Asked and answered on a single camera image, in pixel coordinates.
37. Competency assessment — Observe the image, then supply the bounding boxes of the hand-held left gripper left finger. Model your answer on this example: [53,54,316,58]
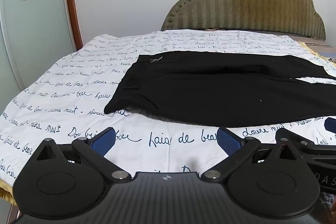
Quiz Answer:
[35,127,132,184]

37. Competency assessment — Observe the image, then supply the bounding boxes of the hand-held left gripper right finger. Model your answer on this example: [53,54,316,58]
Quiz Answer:
[201,127,306,183]

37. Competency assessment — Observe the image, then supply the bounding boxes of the white script-printed blanket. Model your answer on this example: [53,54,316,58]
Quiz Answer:
[0,29,336,188]

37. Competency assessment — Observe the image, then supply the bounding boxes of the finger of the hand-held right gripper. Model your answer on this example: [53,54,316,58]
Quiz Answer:
[299,141,336,160]
[324,117,336,134]

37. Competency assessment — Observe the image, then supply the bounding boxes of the frosted glass flower-pattern door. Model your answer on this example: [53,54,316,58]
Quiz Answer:
[0,0,77,100]

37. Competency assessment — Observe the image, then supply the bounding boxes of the black pants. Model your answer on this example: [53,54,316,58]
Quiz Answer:
[104,51,336,128]

